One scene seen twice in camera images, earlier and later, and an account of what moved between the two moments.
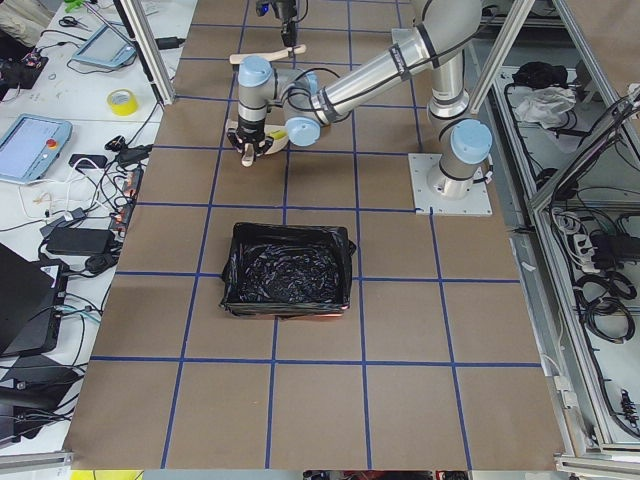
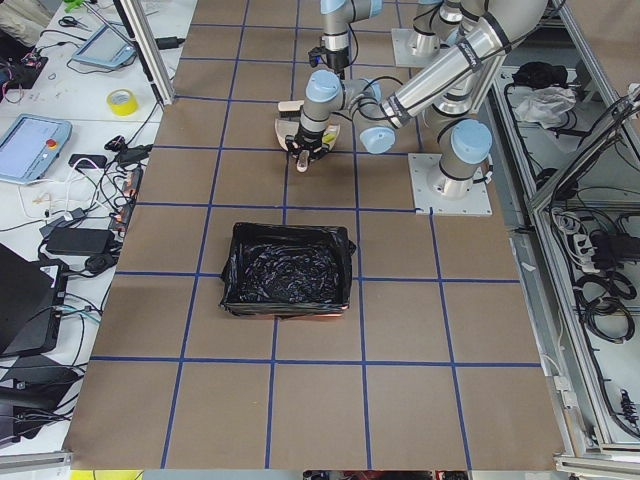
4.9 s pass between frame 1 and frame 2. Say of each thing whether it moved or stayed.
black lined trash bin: stayed
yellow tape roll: stayed
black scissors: stayed
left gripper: moved
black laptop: stayed
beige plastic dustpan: moved
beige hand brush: moved
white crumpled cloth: stayed
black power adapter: stayed
